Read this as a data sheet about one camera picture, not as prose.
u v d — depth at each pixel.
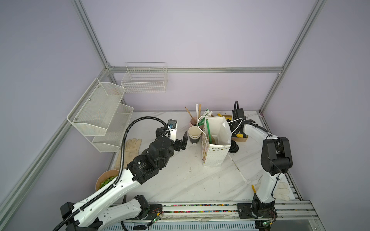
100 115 0.78
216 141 0.99
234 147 0.95
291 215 0.74
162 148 0.45
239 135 0.98
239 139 0.99
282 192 0.80
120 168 0.44
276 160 0.52
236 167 0.90
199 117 1.02
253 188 0.80
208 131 0.91
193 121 1.04
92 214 0.38
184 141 0.59
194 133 0.93
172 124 0.53
